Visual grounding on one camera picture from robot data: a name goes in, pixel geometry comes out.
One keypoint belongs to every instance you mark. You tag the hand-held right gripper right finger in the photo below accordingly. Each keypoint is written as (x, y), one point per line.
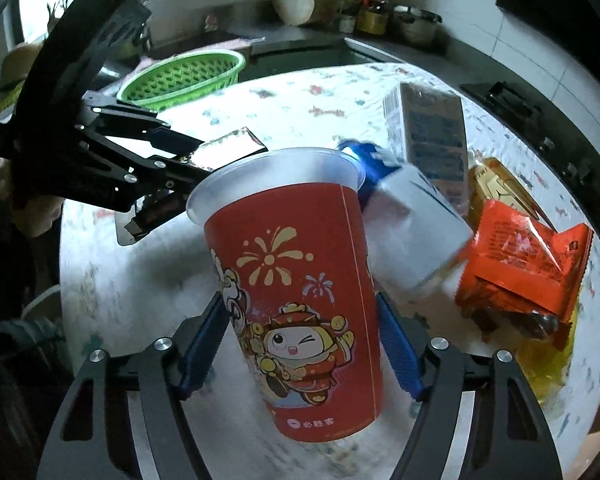
(400, 350)

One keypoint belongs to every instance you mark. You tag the orange snack packet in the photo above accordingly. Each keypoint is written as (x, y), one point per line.
(510, 250)

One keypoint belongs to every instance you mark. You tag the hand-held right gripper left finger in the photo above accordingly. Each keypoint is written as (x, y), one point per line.
(200, 345)

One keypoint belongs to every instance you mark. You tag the printed white tablecloth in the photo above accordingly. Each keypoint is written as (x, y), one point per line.
(290, 110)

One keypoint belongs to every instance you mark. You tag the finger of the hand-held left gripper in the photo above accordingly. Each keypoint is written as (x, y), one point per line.
(150, 132)
(145, 175)

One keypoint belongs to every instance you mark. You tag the dark sauce bottle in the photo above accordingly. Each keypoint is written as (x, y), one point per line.
(348, 0)

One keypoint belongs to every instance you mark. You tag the person's dark clothing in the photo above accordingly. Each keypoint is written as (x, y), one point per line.
(15, 385)

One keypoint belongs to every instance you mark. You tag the green plastic basket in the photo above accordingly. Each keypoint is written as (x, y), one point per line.
(180, 72)

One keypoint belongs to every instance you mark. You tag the group of condiment bottles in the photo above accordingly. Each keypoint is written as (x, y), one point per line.
(374, 15)

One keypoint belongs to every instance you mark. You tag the steel cooking pot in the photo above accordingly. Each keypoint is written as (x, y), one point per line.
(417, 27)

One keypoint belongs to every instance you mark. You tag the white and blue milk carton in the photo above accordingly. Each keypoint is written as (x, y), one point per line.
(430, 130)

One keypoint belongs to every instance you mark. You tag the red printed plastic cup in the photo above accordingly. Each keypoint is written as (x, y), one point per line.
(300, 260)

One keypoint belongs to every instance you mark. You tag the white bottle with blue label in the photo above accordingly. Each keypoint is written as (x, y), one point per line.
(415, 230)

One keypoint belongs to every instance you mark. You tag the small white jar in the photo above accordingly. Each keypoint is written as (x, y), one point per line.
(347, 23)

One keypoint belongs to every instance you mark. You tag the black gas stove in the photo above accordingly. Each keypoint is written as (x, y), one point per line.
(530, 110)

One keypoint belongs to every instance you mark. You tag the yellow plastic wrapper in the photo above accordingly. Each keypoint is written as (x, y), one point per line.
(500, 185)

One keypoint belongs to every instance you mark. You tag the person's left hand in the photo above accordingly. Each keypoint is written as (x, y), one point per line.
(35, 212)

